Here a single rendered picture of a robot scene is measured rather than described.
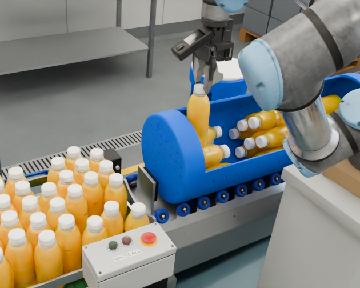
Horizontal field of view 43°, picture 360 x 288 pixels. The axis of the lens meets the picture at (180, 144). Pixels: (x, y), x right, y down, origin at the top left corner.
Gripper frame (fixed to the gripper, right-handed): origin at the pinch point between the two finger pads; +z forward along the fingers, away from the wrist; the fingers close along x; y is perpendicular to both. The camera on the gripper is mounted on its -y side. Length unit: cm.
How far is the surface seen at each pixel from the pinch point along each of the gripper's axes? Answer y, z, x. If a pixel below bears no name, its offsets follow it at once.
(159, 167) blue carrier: -11.5, 26.0, 1.3
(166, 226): -14.9, 39.1, -10.8
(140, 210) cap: -27.7, 22.3, -17.7
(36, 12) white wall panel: 44, 87, 339
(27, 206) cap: -53, 22, -4
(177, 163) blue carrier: -11.4, 18.3, -8.5
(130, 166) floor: 45, 132, 135
